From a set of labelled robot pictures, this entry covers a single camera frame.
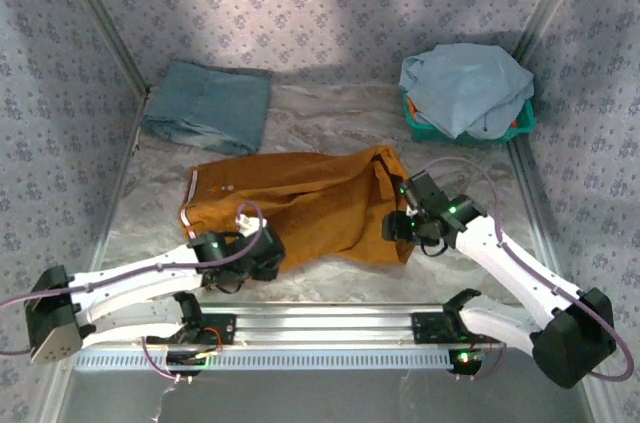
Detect orange-brown trousers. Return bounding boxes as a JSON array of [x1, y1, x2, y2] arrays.
[[178, 144, 416, 273]]

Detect folded blue denim trousers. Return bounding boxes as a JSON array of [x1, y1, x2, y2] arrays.
[[139, 60, 274, 157]]

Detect teal plastic basket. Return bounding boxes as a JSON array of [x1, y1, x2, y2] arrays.
[[402, 90, 537, 146]]

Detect left controller board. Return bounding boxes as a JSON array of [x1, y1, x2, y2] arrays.
[[166, 348, 222, 377]]

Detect controller board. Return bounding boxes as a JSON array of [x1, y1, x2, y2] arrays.
[[448, 347, 485, 377], [166, 348, 222, 377]]

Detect right controller board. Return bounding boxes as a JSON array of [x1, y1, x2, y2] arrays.
[[448, 347, 485, 377]]

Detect light blue crumpled garment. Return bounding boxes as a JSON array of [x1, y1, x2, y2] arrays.
[[398, 42, 536, 140]]

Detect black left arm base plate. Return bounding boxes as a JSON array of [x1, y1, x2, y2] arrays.
[[144, 312, 237, 345]]

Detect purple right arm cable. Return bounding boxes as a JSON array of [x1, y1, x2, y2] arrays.
[[417, 156, 635, 384]]

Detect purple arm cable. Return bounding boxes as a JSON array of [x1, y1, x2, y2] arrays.
[[0, 200, 266, 385], [417, 156, 635, 384]]

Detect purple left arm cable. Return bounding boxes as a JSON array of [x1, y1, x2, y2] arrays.
[[0, 200, 266, 385]]

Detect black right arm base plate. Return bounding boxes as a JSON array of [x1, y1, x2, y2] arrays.
[[411, 310, 501, 345]]

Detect aluminium mounting rail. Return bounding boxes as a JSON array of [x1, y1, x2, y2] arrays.
[[74, 300, 506, 348]]

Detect slotted grey cable duct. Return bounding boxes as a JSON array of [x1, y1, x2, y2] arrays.
[[72, 345, 455, 372]]

